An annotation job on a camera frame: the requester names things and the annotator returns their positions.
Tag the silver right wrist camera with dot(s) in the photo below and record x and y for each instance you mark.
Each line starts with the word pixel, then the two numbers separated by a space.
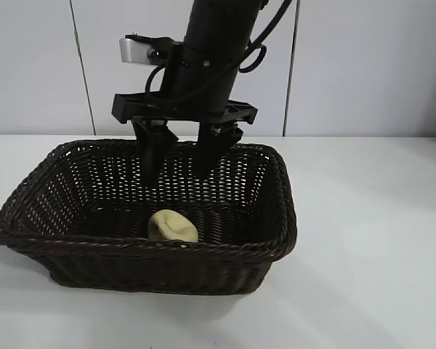
pixel 134 51

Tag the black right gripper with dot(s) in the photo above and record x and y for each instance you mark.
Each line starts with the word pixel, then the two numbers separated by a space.
pixel 203 91

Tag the pale yellow egg yolk pastry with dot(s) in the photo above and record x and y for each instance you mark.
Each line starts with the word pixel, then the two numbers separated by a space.
pixel 170 227

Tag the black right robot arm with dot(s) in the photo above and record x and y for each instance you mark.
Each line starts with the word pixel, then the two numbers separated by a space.
pixel 218 25

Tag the dark brown wicker basket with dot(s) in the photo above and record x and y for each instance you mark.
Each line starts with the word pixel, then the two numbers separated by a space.
pixel 94 261

